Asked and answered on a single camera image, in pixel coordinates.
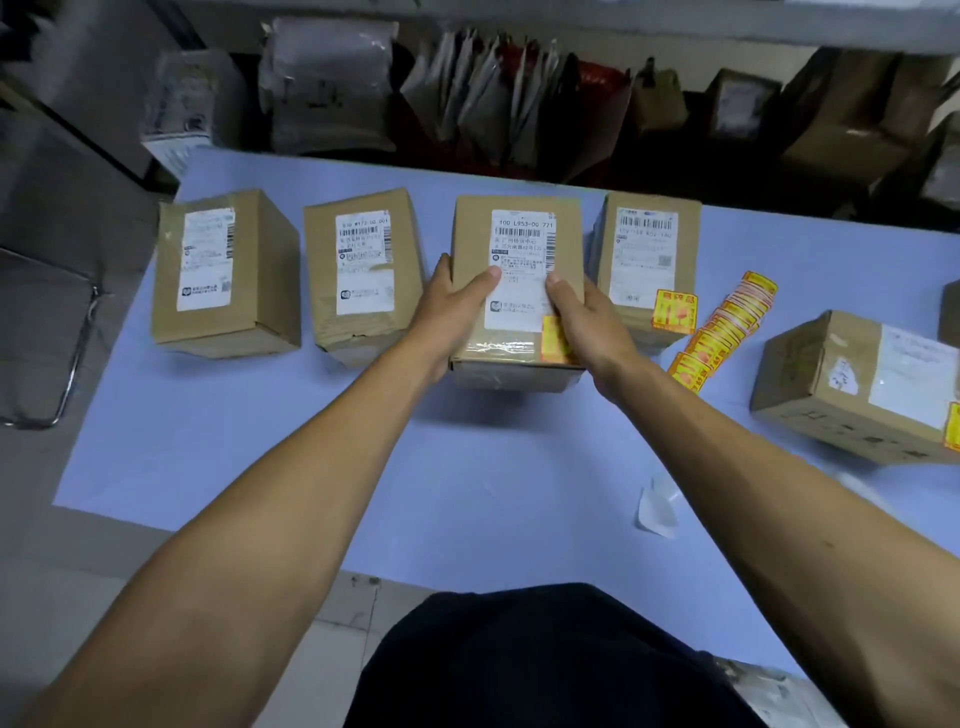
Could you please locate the person's right hand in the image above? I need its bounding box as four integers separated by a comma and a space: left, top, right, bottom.
545, 271, 646, 402

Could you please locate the person's left hand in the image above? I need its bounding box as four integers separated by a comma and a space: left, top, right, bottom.
405, 253, 502, 385

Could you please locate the cardboard box with yellow sticker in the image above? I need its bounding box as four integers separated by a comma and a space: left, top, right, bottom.
448, 195, 587, 394

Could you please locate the person's left forearm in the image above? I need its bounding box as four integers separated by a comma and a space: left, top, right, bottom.
22, 330, 451, 728

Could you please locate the person's right forearm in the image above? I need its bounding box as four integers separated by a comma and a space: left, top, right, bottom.
600, 360, 960, 728

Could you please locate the cardboard box with orange sticker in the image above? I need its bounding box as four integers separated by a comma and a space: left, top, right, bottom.
587, 191, 703, 355

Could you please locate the crumpled cardboard box white label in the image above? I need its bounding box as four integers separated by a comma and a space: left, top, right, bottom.
303, 187, 426, 369

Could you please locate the strip of yellow red stickers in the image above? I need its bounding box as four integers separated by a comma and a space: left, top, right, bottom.
666, 270, 780, 396

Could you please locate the row of grey envelope parcels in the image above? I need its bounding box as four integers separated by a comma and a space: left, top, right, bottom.
399, 28, 633, 186

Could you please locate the wide cardboard box white label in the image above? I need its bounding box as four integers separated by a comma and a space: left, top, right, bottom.
151, 189, 302, 360

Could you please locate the white sticker backing paper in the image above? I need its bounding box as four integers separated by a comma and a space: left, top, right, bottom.
636, 475, 681, 540

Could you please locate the white plastic mailer parcel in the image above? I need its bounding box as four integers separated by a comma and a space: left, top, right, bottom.
258, 18, 400, 156

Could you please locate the small brown carton with label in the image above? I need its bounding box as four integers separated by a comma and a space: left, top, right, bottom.
703, 67, 783, 145

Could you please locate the flat cardboard box large label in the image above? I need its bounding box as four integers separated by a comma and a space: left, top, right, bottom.
749, 309, 960, 467

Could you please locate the grey shelf board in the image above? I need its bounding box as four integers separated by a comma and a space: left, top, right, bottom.
171, 0, 960, 55

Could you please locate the large brown carton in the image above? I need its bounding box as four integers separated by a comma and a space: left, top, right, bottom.
778, 48, 955, 190

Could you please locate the white printed carton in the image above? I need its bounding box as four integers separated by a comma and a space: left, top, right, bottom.
141, 48, 250, 181

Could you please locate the person's dark clothing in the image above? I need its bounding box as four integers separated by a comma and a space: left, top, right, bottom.
344, 582, 768, 728

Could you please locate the plain cardboard box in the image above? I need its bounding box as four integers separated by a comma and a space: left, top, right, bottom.
937, 280, 960, 348

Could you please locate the white plastic bag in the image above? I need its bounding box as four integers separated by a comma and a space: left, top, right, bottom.
711, 655, 850, 728

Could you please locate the metal chair frame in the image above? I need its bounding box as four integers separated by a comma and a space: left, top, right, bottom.
0, 246, 103, 431

